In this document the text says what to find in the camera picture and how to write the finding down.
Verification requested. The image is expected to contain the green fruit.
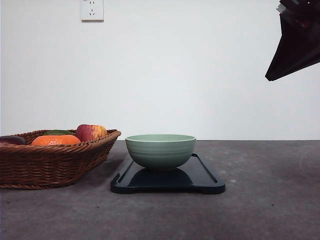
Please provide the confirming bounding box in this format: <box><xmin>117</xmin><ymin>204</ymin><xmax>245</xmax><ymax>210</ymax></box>
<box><xmin>44</xmin><ymin>129</ymin><xmax>74</xmax><ymax>136</ymax></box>

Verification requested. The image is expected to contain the dark purple fruit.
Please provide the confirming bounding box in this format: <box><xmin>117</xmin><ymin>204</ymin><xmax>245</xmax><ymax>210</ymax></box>
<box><xmin>0</xmin><ymin>135</ymin><xmax>25</xmax><ymax>145</ymax></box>

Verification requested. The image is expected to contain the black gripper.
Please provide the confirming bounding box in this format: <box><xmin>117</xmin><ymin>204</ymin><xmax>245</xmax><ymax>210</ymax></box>
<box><xmin>265</xmin><ymin>0</ymin><xmax>320</xmax><ymax>81</ymax></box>

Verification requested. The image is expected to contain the brown wicker basket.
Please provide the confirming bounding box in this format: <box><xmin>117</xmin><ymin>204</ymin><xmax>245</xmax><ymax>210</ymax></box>
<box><xmin>0</xmin><ymin>129</ymin><xmax>122</xmax><ymax>190</ymax></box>

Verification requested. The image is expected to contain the black rectangular tray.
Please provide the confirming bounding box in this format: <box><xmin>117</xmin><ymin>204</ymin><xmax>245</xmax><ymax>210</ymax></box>
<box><xmin>110</xmin><ymin>153</ymin><xmax>226</xmax><ymax>195</ymax></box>

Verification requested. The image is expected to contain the green ceramic bowl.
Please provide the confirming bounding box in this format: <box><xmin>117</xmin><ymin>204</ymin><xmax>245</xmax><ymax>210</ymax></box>
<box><xmin>125</xmin><ymin>134</ymin><xmax>197</xmax><ymax>169</ymax></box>

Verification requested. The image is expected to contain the red yellow apple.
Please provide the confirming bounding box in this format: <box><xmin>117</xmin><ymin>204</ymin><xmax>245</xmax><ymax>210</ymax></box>
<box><xmin>74</xmin><ymin>124</ymin><xmax>108</xmax><ymax>142</ymax></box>

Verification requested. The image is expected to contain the orange tangerine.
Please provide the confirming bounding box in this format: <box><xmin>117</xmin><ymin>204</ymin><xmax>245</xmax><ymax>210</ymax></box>
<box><xmin>31</xmin><ymin>134</ymin><xmax>81</xmax><ymax>146</ymax></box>

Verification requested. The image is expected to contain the white wall socket left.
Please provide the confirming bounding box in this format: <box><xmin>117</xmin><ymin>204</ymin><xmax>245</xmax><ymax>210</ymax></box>
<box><xmin>80</xmin><ymin>0</ymin><xmax>104</xmax><ymax>23</ymax></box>

